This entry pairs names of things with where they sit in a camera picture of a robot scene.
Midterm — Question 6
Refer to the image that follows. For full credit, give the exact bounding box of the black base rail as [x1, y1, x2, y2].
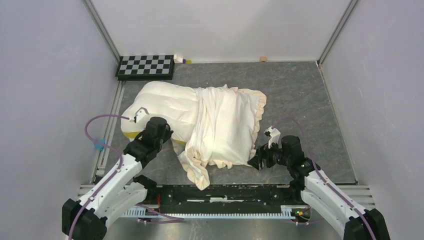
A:
[142, 184, 307, 214]

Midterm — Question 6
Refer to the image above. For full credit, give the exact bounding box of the small white block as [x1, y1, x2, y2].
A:
[173, 54, 186, 64]

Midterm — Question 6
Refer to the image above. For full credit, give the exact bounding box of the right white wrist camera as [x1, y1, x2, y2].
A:
[264, 126, 281, 149]

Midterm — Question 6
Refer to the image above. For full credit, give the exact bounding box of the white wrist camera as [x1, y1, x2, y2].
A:
[129, 107, 150, 123]
[264, 126, 281, 149]

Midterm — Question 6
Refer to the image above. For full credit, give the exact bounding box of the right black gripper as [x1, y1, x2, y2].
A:
[247, 138, 291, 171]

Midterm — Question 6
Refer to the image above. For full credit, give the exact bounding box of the small wooden block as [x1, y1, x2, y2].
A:
[259, 56, 267, 63]

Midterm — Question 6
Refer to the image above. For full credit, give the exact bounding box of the blue small object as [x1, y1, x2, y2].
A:
[94, 138, 106, 152]

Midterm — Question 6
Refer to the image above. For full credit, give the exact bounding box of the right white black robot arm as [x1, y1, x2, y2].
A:
[248, 135, 391, 240]

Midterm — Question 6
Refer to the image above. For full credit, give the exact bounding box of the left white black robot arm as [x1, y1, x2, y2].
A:
[61, 116, 173, 240]

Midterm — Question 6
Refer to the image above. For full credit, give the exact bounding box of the white toothed cable tray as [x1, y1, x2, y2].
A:
[121, 206, 311, 220]

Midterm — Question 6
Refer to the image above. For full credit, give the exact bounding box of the black white checkerboard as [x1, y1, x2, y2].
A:
[115, 55, 175, 81]

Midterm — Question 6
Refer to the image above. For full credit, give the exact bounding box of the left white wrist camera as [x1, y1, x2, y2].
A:
[129, 107, 150, 123]

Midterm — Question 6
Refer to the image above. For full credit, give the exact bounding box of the grey cream ruffled pillowcase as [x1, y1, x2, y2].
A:
[178, 85, 267, 191]

